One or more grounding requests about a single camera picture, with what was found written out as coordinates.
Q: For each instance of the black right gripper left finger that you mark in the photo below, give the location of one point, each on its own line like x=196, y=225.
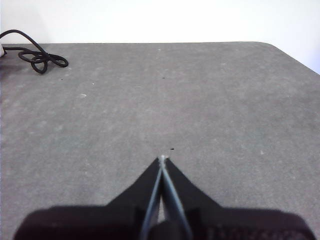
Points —
x=100, y=222

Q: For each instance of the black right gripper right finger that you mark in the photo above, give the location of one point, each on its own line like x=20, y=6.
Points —
x=237, y=225

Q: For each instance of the cream toaster oven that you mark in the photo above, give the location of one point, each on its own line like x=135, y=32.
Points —
x=1, y=51

